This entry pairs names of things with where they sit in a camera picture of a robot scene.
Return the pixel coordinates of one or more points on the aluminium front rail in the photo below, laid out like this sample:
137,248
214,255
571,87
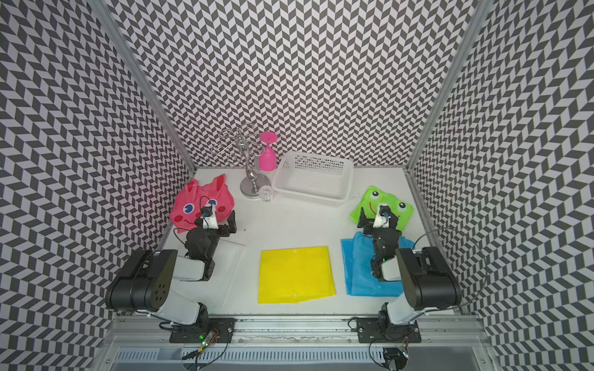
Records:
252,331

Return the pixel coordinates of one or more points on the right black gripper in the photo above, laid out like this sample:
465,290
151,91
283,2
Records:
368,222

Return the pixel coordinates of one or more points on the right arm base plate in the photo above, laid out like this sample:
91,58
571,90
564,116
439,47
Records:
372,330

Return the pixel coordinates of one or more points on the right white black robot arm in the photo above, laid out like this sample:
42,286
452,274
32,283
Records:
429,284

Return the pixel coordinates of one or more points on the yellow raincoat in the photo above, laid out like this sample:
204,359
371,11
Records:
295,275

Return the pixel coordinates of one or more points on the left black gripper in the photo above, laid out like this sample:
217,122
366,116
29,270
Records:
231,225

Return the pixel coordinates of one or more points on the chrome glass holder stand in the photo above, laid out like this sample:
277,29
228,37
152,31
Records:
253,181

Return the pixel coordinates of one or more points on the blue folded raincoat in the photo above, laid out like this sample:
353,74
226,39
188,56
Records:
359,280

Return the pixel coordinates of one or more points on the white plastic basket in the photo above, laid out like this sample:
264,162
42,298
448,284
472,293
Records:
311,178

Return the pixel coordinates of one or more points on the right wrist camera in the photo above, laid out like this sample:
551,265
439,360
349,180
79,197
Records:
383,216

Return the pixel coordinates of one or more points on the pink silicone wine glass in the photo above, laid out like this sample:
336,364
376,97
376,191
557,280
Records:
267,160

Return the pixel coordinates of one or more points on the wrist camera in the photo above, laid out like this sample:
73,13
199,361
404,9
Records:
383,216
208,216

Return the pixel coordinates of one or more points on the pink bunny folded raincoat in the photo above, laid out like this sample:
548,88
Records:
194,196

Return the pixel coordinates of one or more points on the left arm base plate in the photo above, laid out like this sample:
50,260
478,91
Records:
223,328

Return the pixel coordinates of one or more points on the green frog folded raincoat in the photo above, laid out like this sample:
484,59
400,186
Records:
371,201

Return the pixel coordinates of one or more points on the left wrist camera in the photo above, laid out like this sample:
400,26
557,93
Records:
208,216

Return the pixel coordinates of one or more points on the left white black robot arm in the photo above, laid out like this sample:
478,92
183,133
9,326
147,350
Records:
144,284

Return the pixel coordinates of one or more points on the small clear lidded jar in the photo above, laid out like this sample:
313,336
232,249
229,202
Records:
266,193

